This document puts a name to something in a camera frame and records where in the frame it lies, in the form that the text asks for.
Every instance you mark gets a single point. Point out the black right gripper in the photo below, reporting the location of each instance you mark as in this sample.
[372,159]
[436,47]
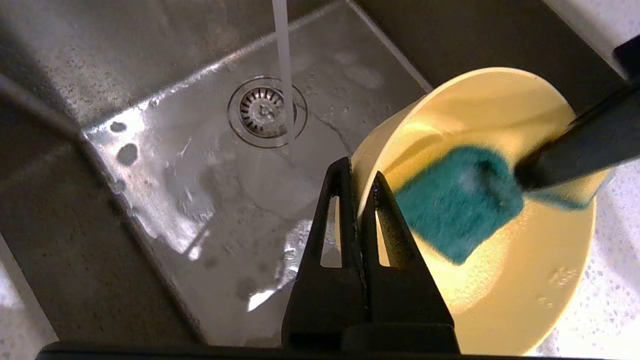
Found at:
[631,57]

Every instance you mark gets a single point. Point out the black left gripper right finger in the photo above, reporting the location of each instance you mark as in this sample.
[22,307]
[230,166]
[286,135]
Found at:
[405,305]

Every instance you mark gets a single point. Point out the yellow plastic bowl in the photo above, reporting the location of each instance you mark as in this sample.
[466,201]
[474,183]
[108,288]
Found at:
[525,280]

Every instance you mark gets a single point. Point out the stainless steel sink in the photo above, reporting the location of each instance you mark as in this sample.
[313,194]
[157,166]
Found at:
[100,250]

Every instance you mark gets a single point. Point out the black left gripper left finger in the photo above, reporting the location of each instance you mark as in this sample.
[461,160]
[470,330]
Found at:
[325,300]

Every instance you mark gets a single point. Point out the metal sink drain strainer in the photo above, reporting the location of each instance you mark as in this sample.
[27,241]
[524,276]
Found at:
[260,112]

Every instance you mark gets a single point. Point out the yellow sponge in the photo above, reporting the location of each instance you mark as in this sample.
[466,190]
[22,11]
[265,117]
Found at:
[460,205]

